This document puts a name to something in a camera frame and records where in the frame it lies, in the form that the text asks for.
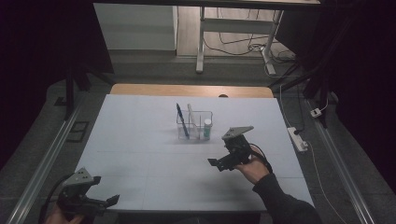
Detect black stand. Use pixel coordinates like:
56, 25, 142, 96
64, 62, 116, 120
269, 64, 331, 129

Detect white pen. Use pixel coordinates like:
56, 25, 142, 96
187, 103, 200, 134

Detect aluminium rail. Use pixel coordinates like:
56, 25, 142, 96
6, 102, 85, 224
306, 99, 377, 224

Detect white desk frame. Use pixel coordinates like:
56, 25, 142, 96
195, 6, 286, 76

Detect black floor frame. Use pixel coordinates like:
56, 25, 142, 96
66, 120, 90, 144

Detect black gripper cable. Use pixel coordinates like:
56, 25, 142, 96
248, 143, 274, 174
38, 174, 76, 224

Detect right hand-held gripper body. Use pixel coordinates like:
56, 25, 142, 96
219, 125, 255, 172

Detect clear plastic pen holder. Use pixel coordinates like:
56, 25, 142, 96
176, 109, 215, 142

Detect white cabinet panel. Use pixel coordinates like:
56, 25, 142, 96
93, 3, 178, 51

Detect white power strip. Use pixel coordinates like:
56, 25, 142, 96
287, 126, 309, 153

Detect black floor cables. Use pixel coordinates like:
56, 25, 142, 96
204, 31, 297, 63

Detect green and white glue stick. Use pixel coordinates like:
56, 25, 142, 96
203, 118, 213, 140

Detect person's right hand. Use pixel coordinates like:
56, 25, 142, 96
234, 145, 271, 185

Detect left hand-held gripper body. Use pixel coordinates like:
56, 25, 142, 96
57, 167, 108, 217

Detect person's left hand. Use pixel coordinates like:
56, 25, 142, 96
45, 203, 85, 224

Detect blue pen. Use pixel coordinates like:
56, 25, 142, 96
176, 103, 191, 139

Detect white cable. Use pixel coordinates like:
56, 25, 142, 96
306, 141, 340, 224

